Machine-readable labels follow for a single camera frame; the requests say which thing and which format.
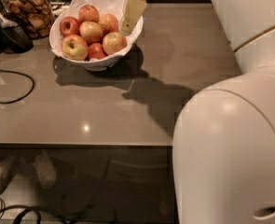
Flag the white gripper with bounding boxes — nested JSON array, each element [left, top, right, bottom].
[[120, 0, 147, 35]]

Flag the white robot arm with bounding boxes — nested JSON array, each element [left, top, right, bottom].
[[172, 0, 275, 224]]

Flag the white paper bowl liner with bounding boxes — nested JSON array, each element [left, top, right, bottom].
[[49, 0, 144, 63]]

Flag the white bowl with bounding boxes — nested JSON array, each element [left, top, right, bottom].
[[48, 0, 144, 72]]

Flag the right rear red apple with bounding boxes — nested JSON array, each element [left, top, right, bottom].
[[98, 13, 118, 35]]

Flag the top red-yellow apple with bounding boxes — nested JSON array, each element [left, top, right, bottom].
[[78, 5, 100, 22]]

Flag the centre pale red apple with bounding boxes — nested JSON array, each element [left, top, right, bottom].
[[79, 21, 103, 45]]

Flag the small front red apple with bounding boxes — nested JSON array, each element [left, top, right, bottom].
[[88, 43, 106, 60]]

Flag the dark red apple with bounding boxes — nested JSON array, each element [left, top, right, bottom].
[[60, 16, 80, 37]]

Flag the front left yellow-red apple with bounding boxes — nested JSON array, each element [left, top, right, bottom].
[[61, 35, 89, 61]]

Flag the glass jar of chips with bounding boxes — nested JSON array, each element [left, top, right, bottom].
[[1, 0, 54, 39]]

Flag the black round appliance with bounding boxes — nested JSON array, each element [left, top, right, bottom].
[[0, 12, 34, 53]]

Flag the white shoe right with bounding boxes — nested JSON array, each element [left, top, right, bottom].
[[34, 150, 57, 189]]

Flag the white shoe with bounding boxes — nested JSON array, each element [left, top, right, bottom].
[[34, 150, 57, 189], [0, 157, 14, 195]]

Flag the white shoe left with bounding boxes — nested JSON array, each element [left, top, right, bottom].
[[0, 157, 14, 195]]

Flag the black cable on table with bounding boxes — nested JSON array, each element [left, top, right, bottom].
[[0, 68, 35, 105]]

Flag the black floor cables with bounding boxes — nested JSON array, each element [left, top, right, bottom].
[[0, 159, 117, 224]]

